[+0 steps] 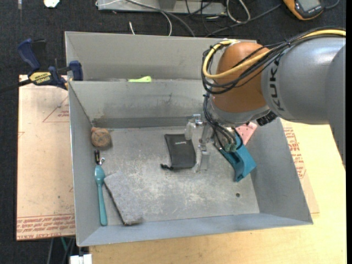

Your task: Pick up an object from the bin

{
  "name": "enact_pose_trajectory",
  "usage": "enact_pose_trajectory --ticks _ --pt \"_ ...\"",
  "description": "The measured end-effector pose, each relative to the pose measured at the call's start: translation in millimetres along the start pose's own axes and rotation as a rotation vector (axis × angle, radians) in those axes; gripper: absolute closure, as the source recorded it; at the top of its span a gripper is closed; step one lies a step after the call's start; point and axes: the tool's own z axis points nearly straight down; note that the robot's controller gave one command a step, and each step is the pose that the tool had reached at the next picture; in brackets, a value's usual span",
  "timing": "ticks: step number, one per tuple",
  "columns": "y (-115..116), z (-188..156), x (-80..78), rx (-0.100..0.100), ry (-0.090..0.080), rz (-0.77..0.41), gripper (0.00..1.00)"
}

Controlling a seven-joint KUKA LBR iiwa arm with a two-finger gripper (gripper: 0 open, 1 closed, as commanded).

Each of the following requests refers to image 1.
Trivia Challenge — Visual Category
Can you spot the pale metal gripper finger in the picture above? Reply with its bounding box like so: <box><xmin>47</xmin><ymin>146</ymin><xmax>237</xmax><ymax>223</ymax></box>
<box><xmin>195</xmin><ymin>144</ymin><xmax>212</xmax><ymax>174</ymax></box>
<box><xmin>184</xmin><ymin>120</ymin><xmax>197</xmax><ymax>141</ymax></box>

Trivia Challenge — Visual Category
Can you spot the black cylinder on white bracket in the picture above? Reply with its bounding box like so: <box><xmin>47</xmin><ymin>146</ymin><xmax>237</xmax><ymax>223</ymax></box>
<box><xmin>256</xmin><ymin>111</ymin><xmax>278</xmax><ymax>127</ymax></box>

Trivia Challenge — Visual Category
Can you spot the teal plastic spoon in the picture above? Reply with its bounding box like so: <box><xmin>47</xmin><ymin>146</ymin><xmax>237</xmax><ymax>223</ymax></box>
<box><xmin>94</xmin><ymin>164</ymin><xmax>109</xmax><ymax>227</ymax></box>

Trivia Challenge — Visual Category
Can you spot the brown round ball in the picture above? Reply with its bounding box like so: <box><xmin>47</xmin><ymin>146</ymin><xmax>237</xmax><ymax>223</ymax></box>
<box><xmin>91</xmin><ymin>126</ymin><xmax>112</xmax><ymax>150</ymax></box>

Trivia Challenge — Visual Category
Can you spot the grey metal bin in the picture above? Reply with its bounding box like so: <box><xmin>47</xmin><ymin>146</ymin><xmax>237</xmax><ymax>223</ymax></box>
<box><xmin>64</xmin><ymin>31</ymin><xmax>314</xmax><ymax>248</ymax></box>

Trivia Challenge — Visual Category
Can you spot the black fabric pouch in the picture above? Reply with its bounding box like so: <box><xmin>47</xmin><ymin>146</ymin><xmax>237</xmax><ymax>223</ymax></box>
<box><xmin>160</xmin><ymin>133</ymin><xmax>197</xmax><ymax>171</ymax></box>

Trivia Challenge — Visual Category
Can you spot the grey flat block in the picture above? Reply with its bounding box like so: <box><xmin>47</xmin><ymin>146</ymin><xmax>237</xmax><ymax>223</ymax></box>
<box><xmin>103</xmin><ymin>170</ymin><xmax>145</xmax><ymax>226</ymax></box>

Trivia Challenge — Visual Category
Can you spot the brown cardboard board red print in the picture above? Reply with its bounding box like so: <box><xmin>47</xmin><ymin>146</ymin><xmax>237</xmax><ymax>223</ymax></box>
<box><xmin>16</xmin><ymin>74</ymin><xmax>321</xmax><ymax>242</ymax></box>

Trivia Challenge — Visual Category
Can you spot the teal blue plastic tool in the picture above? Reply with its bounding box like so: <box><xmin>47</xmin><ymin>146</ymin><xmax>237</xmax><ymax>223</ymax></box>
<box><xmin>219</xmin><ymin>135</ymin><xmax>257</xmax><ymax>183</ymax></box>

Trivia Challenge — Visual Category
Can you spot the lime green flat piece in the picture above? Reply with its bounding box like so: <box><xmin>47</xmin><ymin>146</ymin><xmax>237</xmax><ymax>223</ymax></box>
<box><xmin>127</xmin><ymin>75</ymin><xmax>153</xmax><ymax>83</ymax></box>

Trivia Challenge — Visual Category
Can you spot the small black clip with ring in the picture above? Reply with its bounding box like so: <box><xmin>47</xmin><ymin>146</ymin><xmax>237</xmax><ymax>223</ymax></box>
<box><xmin>93</xmin><ymin>150</ymin><xmax>106</xmax><ymax>167</ymax></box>

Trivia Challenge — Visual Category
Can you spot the pink flat piece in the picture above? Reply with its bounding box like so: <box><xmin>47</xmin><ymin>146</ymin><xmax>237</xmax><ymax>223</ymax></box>
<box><xmin>234</xmin><ymin>122</ymin><xmax>259</xmax><ymax>146</ymax></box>

